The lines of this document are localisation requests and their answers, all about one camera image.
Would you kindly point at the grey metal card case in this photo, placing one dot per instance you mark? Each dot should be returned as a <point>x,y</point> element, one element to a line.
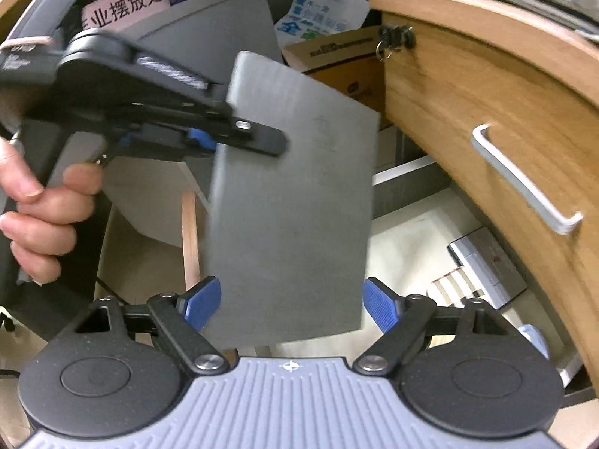
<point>481,255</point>

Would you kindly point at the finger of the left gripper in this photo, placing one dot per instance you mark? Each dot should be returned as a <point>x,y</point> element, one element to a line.
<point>238,133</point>

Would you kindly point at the person's left hand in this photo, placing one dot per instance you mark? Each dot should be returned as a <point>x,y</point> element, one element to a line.
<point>41,229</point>

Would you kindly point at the orange cardboard box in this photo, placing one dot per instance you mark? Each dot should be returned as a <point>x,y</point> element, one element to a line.
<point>345,62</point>

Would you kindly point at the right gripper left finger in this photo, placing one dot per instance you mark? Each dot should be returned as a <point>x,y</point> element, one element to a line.
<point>179,319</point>

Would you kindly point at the silver upper drawer handle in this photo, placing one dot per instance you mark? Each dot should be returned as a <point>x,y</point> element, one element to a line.
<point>556,221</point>

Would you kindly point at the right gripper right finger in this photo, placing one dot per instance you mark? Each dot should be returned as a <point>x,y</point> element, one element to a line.
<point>402,322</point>

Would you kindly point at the plaid beige pouch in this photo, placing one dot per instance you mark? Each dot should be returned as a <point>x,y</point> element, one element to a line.
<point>454,289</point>

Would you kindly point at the black drawer lock with key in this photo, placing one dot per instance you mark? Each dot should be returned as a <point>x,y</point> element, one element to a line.
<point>394,38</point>

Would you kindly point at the white tray with sign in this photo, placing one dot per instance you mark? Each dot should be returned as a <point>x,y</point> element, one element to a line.
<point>119,14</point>

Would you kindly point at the white plastic packet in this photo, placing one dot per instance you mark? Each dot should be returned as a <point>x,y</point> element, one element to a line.
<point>534,335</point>

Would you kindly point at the grey side cabinet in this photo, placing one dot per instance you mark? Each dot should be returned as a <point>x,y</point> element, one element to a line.
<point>183,61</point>

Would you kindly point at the grey folder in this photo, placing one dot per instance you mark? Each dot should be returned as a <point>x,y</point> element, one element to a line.
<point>287,236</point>

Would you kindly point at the white blue printed paper bag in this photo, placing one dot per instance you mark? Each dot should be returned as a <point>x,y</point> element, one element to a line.
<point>307,19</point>

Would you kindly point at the grey drawer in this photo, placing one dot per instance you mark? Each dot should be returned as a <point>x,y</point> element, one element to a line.
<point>428,238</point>

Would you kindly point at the wooden upper drawer front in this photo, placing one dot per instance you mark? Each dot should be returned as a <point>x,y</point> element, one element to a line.
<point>536,84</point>

